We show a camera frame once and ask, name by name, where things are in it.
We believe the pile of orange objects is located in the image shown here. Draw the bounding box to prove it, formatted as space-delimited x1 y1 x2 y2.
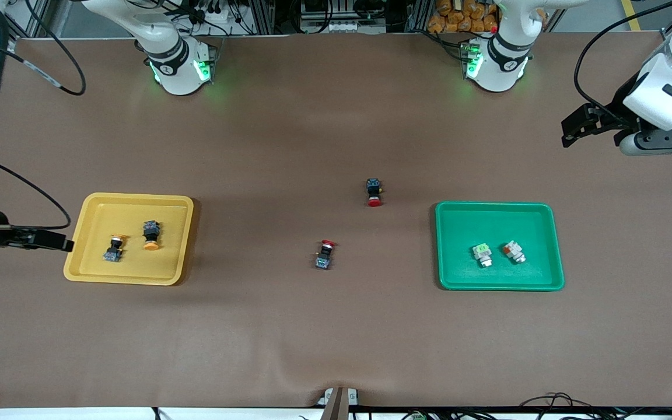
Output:
428 0 500 34

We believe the yellow plastic tray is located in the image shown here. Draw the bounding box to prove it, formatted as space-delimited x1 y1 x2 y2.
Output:
63 192 195 286

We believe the yellow mushroom button dark body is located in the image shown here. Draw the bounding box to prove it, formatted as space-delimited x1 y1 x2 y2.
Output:
141 220 162 251

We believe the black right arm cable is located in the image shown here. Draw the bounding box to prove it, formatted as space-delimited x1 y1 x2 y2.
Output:
0 0 88 231

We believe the grey bracket with brown post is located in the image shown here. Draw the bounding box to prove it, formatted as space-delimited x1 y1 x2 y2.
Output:
317 386 361 420

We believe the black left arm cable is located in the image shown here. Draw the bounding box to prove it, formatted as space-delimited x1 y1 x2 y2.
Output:
573 0 672 124

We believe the yellow mushroom button blue body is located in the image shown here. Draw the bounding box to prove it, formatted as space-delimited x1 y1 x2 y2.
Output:
103 234 127 263

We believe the white power strip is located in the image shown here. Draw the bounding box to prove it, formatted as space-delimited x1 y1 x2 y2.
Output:
324 22 372 34

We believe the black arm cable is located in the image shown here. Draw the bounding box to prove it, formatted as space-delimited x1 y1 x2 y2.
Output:
573 0 672 124
0 0 88 231

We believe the black cable bundle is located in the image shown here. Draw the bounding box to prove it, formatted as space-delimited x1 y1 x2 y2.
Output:
517 393 672 420

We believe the green plastic tray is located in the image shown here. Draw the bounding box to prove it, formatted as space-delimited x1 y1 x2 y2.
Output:
434 201 565 292

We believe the green push button green base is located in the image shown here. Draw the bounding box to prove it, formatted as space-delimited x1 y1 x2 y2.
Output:
472 243 494 269

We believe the brown table mat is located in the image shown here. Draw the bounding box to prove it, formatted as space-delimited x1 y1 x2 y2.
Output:
0 32 672 409

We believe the red mushroom push button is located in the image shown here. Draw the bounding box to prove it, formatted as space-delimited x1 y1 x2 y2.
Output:
365 178 386 208
314 239 338 271

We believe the white push button switch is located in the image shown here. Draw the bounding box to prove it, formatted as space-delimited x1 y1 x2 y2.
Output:
502 240 527 264

